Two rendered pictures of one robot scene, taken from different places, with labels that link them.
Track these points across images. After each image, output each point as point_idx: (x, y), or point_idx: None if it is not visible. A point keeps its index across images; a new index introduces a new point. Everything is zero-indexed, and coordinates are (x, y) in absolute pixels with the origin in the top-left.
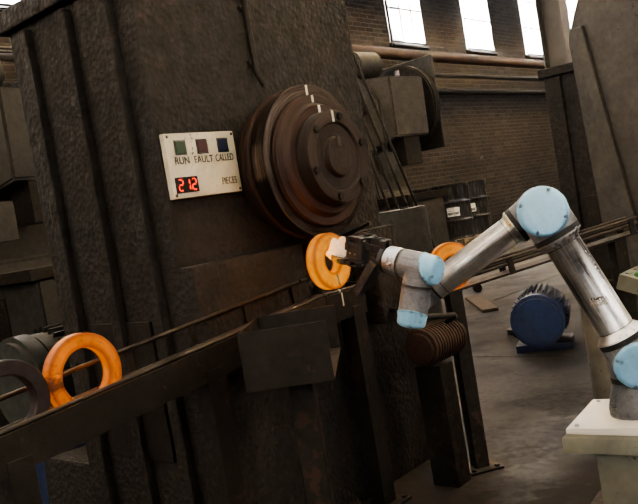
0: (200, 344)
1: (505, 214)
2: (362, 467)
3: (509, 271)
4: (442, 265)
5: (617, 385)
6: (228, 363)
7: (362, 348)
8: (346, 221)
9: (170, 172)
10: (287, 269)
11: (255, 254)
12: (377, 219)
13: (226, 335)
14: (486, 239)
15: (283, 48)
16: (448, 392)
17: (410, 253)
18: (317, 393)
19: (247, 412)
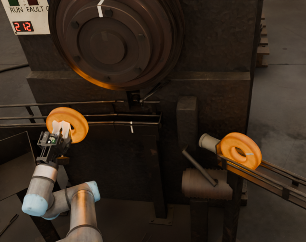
0: (28, 117)
1: (89, 224)
2: None
3: (282, 195)
4: (36, 212)
5: None
6: (30, 136)
7: (148, 156)
8: (146, 83)
9: (8, 17)
10: (107, 91)
11: (77, 78)
12: (245, 66)
13: (29, 124)
14: (70, 224)
15: None
16: (195, 213)
17: (30, 186)
18: (130, 155)
19: (73, 148)
